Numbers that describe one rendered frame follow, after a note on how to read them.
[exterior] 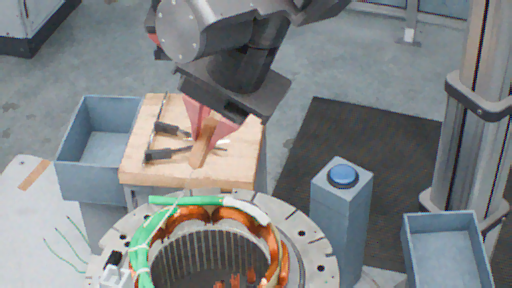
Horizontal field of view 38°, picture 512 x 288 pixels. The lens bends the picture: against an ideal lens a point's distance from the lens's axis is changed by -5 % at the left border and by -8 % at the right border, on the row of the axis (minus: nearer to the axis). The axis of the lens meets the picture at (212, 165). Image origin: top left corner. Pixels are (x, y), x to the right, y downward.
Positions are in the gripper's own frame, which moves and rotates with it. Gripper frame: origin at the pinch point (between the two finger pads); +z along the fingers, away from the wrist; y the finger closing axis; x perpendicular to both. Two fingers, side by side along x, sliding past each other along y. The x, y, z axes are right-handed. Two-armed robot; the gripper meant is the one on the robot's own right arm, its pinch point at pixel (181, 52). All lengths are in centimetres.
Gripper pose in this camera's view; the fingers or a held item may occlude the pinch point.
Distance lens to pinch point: 118.3
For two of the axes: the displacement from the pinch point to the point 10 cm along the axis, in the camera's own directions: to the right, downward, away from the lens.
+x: 9.8, 0.4, -2.0
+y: -1.6, 7.3, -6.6
